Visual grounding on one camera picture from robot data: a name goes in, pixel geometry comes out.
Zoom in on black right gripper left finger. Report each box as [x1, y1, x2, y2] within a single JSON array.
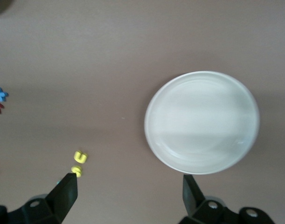
[[7, 173, 79, 224]]

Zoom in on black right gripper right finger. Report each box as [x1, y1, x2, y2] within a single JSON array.
[[179, 175, 241, 224]]

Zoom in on yellow foam letter s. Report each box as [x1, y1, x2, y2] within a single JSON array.
[[71, 165, 83, 178]]

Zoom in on yellow foam letter u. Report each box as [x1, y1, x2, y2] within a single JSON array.
[[73, 150, 89, 164]]

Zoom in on beige brown plate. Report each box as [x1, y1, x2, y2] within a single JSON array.
[[144, 70, 261, 175]]

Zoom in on blue foam letter x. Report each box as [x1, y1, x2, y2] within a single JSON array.
[[0, 86, 9, 103]]

